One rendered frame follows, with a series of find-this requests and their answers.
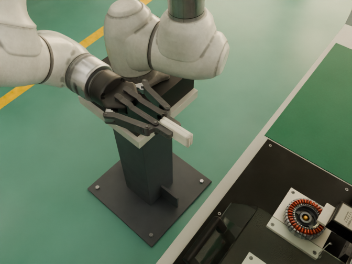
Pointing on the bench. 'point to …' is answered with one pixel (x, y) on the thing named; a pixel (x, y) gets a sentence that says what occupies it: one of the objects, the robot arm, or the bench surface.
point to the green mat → (321, 116)
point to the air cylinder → (345, 252)
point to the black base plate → (281, 188)
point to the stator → (305, 204)
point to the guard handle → (190, 256)
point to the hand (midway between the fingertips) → (176, 132)
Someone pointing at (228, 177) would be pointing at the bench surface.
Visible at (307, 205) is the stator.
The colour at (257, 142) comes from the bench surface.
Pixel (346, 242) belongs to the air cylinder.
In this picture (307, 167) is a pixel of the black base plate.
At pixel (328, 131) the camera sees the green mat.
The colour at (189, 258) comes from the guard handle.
